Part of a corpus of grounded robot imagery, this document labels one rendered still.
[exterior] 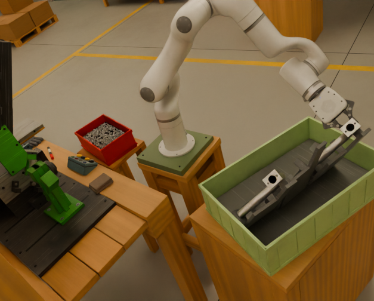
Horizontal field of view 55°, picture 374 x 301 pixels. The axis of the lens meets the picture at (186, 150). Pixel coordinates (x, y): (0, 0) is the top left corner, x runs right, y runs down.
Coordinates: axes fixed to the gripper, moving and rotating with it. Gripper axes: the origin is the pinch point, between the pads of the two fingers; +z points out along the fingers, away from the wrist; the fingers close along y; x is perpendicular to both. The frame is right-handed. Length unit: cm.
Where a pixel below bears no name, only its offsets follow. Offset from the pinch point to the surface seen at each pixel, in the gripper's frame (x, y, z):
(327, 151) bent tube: 10.0, -12.8, 0.8
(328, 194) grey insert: 13.8, -24.8, 13.3
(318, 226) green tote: -2.4, -31.3, 19.2
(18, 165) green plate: -34, -109, -82
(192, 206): 22, -82, -23
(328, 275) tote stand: 18, -48, 37
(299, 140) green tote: 34.5, -22.5, -13.6
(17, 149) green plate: -35, -104, -87
